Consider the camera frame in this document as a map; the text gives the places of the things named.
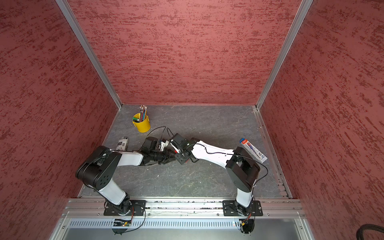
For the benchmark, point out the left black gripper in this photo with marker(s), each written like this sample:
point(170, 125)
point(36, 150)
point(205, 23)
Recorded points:
point(167, 157)

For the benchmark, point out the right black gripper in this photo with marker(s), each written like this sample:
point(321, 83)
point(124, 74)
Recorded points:
point(180, 159)

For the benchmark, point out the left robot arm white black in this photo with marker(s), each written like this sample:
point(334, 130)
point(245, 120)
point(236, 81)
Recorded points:
point(97, 172)

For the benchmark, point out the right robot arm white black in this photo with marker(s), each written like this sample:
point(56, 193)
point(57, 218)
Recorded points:
point(241, 168)

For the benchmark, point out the yellow pencil cup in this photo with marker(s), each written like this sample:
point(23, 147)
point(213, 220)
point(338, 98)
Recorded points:
point(143, 126)

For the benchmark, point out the coloured pencils in cup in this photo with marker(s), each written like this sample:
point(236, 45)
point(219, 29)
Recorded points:
point(143, 112)

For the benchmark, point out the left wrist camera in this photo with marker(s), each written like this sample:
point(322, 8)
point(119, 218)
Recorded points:
point(152, 144)

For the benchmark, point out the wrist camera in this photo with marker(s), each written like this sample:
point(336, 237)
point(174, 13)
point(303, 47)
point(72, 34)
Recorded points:
point(179, 143)
point(152, 144)

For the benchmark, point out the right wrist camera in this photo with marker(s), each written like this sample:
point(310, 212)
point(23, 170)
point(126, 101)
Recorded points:
point(179, 143)

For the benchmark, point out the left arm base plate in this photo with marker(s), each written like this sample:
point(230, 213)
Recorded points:
point(138, 207)

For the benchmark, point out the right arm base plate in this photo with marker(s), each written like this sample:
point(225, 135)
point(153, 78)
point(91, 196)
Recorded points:
point(233, 208)

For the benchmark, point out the aluminium front rail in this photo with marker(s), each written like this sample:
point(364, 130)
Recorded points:
point(183, 208)

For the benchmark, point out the perforated cable duct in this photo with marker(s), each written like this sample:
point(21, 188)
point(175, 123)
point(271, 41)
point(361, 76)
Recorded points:
point(215, 224)

